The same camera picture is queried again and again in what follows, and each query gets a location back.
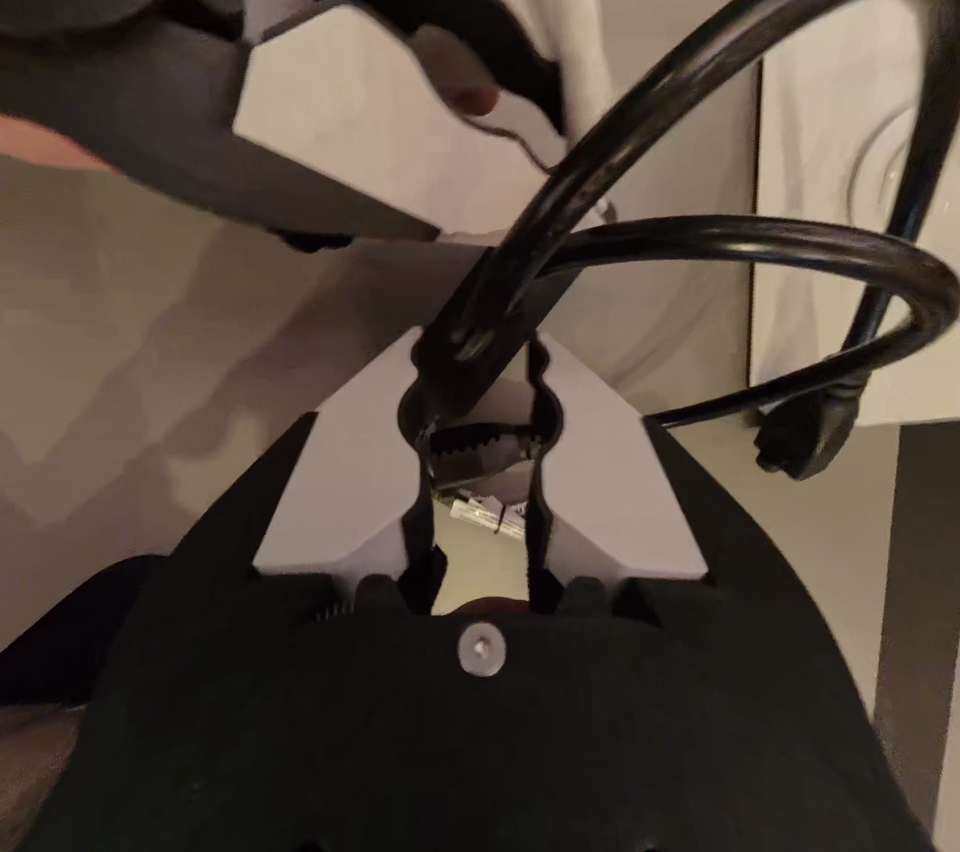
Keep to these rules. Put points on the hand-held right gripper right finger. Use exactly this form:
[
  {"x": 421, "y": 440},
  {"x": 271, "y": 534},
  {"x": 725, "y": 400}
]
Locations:
[{"x": 615, "y": 492}]

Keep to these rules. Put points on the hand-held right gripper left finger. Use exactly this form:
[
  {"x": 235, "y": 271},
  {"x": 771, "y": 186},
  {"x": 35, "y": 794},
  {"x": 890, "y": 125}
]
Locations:
[{"x": 345, "y": 492}]

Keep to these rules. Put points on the white rounded pad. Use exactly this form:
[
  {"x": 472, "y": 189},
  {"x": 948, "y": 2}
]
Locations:
[{"x": 825, "y": 154}]

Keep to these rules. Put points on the person's grey clothing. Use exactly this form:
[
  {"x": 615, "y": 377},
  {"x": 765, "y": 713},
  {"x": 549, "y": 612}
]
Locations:
[{"x": 30, "y": 777}]

